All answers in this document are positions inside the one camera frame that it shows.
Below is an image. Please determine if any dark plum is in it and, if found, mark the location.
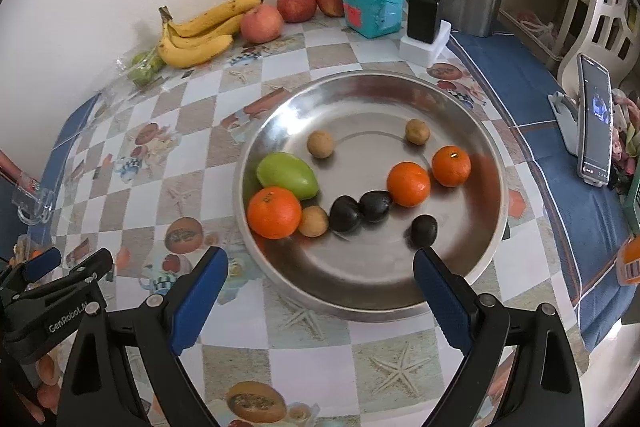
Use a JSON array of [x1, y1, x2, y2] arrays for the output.
[[329, 195, 362, 233], [409, 215, 438, 249], [358, 190, 394, 223]]

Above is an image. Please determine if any orange tangerine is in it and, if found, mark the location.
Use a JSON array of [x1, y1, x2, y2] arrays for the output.
[[386, 161, 431, 208], [432, 145, 471, 187], [246, 186, 303, 239]]

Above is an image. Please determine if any brown longan fruit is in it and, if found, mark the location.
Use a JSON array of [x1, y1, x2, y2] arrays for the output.
[[405, 118, 431, 146], [298, 206, 329, 239]]

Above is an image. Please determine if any bag of green fruits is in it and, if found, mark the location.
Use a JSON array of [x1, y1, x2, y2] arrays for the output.
[[116, 49, 166, 89]]

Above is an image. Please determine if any person's left hand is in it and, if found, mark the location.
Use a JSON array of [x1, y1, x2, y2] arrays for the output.
[[21, 355, 61, 424]]

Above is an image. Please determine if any clear glass mug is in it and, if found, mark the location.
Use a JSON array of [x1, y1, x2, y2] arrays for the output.
[[12, 176, 55, 227]]

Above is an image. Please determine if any orange packaged item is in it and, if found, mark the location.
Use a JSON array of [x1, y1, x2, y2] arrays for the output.
[[616, 236, 640, 286]]

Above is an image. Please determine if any white phone stand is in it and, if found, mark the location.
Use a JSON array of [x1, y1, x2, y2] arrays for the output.
[[548, 91, 582, 157]]

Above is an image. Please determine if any green mango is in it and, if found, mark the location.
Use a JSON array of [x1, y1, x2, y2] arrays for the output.
[[256, 152, 319, 200]]

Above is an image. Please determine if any smartphone on stand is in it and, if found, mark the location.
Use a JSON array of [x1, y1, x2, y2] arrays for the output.
[[577, 53, 613, 187]]

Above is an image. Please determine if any yellow banana bunch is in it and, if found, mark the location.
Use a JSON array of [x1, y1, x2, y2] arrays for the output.
[[157, 0, 264, 68]]

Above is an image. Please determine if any large steel plate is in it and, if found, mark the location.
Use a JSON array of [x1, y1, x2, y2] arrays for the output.
[[233, 70, 508, 322]]

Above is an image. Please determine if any brown longan in plate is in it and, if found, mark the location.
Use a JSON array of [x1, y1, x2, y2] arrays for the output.
[[307, 130, 334, 159]]

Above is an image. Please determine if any white plastic chair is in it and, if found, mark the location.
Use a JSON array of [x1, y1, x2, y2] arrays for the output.
[[556, 0, 639, 98]]

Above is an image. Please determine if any white charger base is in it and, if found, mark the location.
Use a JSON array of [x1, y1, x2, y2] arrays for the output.
[[399, 20, 451, 68]]

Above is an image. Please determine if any red apple front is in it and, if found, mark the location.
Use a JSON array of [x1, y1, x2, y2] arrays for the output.
[[241, 4, 283, 44]]

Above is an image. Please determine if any red apple middle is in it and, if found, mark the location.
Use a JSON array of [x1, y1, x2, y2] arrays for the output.
[[277, 0, 317, 24]]

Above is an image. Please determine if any black power adapter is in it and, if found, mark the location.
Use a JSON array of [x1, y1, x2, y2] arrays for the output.
[[407, 0, 442, 44]]

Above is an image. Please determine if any teal toy box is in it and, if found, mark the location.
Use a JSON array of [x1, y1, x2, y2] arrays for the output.
[[343, 0, 405, 39]]

